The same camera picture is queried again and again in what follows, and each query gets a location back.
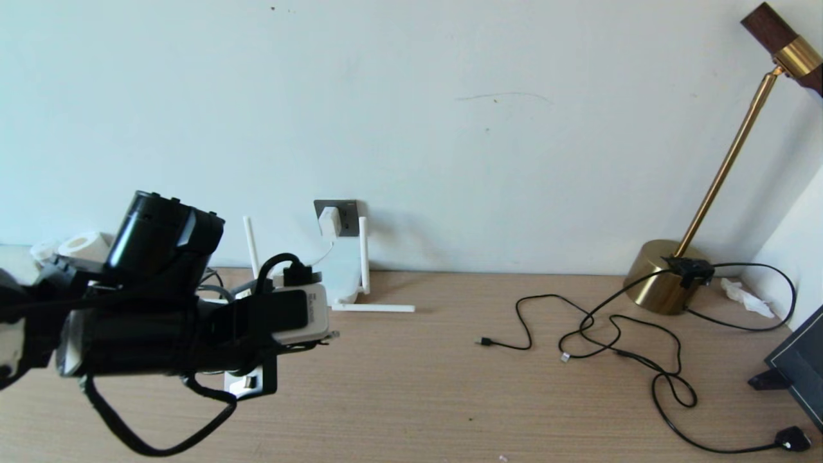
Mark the black ethernet cable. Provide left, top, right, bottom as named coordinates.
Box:
left=196, top=267, right=340, bottom=341

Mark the white router with antennas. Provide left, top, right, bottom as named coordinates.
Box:
left=243, top=216, right=415, bottom=314

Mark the white toilet paper roll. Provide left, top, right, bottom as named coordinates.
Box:
left=58, top=231, right=115, bottom=264

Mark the brass desk lamp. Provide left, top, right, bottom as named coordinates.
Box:
left=622, top=0, right=823, bottom=316

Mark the black clip on lamp base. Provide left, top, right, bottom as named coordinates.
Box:
left=662, top=256, right=716, bottom=289

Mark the crumpled white tissue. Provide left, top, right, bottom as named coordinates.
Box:
left=720, top=277, right=777, bottom=319

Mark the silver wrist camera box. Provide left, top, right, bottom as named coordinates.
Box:
left=273, top=283, right=330, bottom=346

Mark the grey wall socket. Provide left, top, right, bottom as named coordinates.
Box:
left=314, top=199, right=358, bottom=237

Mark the black USB cable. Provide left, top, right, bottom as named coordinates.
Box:
left=474, top=294, right=621, bottom=351

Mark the black cable with silver connector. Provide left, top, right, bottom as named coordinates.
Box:
left=558, top=269, right=682, bottom=364

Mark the black lamp power cord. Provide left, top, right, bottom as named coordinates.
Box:
left=614, top=262, right=812, bottom=455

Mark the black standing frame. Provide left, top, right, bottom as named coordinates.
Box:
left=748, top=305, right=823, bottom=433

